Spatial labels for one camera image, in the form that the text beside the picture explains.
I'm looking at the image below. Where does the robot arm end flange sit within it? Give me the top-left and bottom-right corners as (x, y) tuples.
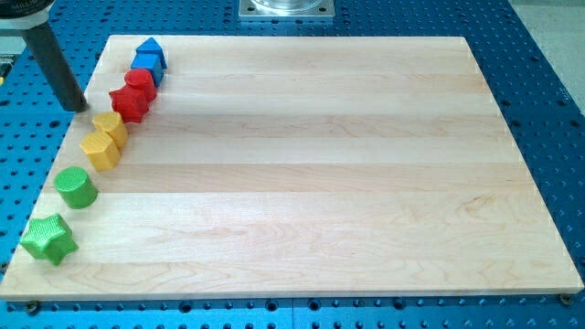
(1, 0), (55, 33)

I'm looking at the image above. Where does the light wooden board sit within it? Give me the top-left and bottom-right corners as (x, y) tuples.
(1, 36), (583, 301)

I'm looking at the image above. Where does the red star block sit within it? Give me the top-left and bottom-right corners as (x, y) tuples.
(109, 85), (149, 123)

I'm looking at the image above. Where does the red cylinder block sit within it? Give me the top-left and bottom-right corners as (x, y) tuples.
(124, 69), (157, 102)

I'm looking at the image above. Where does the blue cube block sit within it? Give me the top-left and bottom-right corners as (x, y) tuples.
(131, 53), (164, 88)

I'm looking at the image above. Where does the blue triangular block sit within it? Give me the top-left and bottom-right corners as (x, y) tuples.
(135, 37), (167, 69)

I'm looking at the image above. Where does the yellow hexagon block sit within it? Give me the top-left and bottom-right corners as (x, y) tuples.
(80, 132), (121, 171)

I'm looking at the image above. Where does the green cylinder block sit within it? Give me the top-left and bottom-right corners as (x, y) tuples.
(53, 166), (98, 209)

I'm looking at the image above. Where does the green star block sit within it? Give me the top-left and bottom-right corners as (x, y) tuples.
(20, 213), (79, 266)

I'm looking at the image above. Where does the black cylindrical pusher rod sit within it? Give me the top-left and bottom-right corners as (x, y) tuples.
(21, 22), (88, 112)

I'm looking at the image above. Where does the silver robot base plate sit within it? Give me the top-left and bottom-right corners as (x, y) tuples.
(239, 0), (335, 19)

